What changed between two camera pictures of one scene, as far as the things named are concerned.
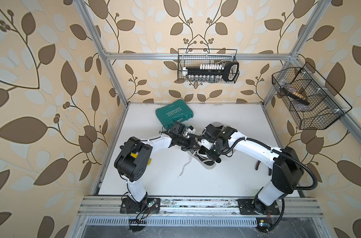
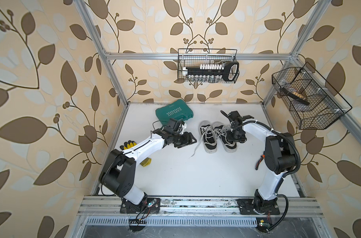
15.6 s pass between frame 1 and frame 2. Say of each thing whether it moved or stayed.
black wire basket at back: stayed
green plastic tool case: stayed
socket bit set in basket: stayed
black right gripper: moved
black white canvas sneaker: moved
